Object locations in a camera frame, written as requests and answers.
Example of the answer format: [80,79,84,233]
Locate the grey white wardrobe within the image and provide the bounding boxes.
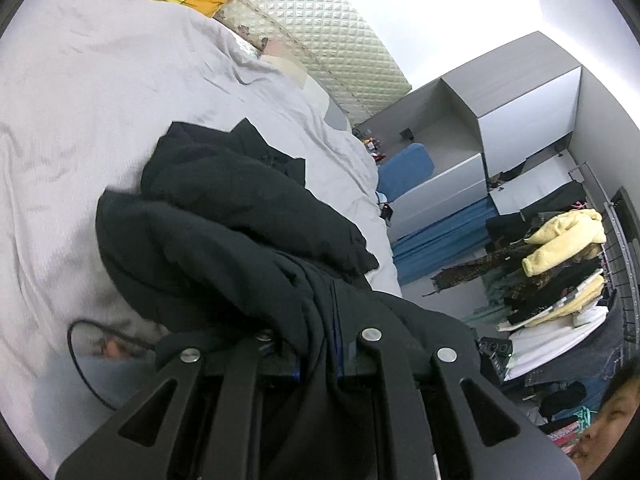
[354,30,587,243]

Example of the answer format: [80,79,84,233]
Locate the stack of white clothes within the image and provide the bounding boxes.
[497,304,610,382]

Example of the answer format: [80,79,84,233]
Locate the bed with grey sheet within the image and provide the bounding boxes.
[0,0,403,476]

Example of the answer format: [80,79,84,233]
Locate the cream quilted headboard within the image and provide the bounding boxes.
[212,0,413,128]

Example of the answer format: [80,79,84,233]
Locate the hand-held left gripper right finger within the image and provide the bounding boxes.
[335,326,582,480]

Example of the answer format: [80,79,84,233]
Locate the patchwork pillow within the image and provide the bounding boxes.
[259,39,352,132]

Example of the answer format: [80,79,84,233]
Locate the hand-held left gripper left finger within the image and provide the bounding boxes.
[55,329,302,480]

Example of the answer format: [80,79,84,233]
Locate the metal clothes rack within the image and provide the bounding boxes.
[567,160,640,321]

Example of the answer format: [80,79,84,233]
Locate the person's face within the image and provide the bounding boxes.
[569,374,640,480]

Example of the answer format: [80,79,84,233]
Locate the pale yellow fleece garment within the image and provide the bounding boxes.
[521,208,607,277]

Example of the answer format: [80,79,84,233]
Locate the black cable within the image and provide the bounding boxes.
[66,320,163,412]

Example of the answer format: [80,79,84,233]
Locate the black puffer jacket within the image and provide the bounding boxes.
[95,118,483,480]

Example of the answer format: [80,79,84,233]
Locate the blue cushion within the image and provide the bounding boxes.
[376,142,434,202]

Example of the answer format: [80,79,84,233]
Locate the hung clothes on rack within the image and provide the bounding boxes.
[424,180,626,453]

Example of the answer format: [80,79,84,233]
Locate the row of cosmetic bottles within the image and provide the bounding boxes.
[361,134,387,163]

